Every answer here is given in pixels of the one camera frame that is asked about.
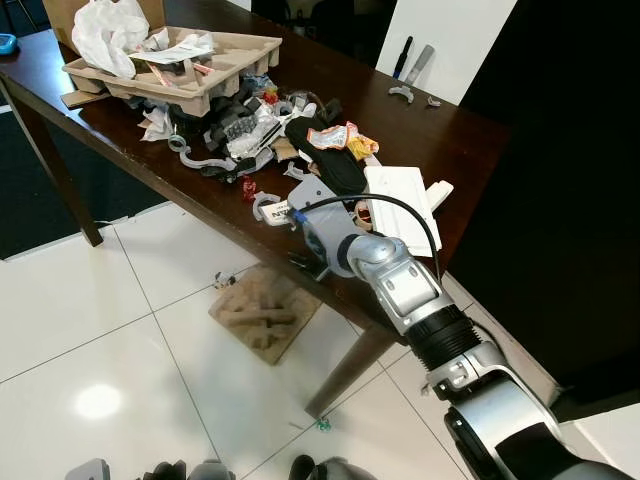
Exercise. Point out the small grey plastic clip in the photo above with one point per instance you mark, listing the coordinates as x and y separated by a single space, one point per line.
400 93
433 101

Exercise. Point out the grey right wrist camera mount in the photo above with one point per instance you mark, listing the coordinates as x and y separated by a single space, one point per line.
318 198

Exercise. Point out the white paper booklet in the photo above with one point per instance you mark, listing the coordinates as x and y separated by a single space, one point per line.
400 205

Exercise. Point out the brown moulded pulp insert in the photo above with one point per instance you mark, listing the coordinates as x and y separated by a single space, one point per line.
265 315

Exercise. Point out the grey curved plastic hook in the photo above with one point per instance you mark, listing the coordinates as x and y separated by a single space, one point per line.
195 160

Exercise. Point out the crumpled white paper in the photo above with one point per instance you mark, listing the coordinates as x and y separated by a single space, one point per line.
158 122

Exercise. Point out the orange snack wrapper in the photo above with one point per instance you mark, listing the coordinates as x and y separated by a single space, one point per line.
345 138

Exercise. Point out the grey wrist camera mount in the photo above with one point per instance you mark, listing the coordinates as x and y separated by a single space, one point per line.
88 470
318 198

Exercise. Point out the small green floor scrap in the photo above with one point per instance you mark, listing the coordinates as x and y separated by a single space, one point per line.
322 425

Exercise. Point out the white printed paper wrapper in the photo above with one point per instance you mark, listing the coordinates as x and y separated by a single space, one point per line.
175 50

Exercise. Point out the dark brown wooden table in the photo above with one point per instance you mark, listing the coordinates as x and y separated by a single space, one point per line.
440 140

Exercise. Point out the black cabinet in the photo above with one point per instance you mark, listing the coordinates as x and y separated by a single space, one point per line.
570 200

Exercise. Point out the brown cardboard box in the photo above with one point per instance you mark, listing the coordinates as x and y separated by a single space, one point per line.
58 15

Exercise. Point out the grey robot right foot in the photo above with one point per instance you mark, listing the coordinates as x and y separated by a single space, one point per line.
330 469

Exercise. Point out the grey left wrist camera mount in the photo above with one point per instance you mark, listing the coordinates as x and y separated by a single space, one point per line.
88 470

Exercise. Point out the crumpled clear plastic bag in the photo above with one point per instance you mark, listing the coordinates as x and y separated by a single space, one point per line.
255 130

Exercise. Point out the white panel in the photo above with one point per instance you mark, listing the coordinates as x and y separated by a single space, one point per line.
450 40

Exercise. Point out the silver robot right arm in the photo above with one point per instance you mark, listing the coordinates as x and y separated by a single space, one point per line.
400 290

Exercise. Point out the black marker pen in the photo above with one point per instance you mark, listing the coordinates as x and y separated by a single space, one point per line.
403 58

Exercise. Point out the small white box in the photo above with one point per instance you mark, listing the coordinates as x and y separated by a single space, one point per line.
441 192

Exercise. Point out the small red item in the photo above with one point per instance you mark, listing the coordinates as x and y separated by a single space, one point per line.
248 190

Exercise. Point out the dark floor mat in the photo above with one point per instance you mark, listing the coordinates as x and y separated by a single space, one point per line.
50 190

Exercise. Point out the moulded pulp packing tray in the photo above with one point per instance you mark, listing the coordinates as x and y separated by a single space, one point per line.
225 62

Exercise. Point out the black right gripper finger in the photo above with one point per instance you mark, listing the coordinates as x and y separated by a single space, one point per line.
303 138

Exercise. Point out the small blue object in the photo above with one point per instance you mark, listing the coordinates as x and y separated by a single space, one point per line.
7 44

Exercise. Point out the crumpled white plastic bag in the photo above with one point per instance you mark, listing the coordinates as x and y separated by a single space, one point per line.
105 35

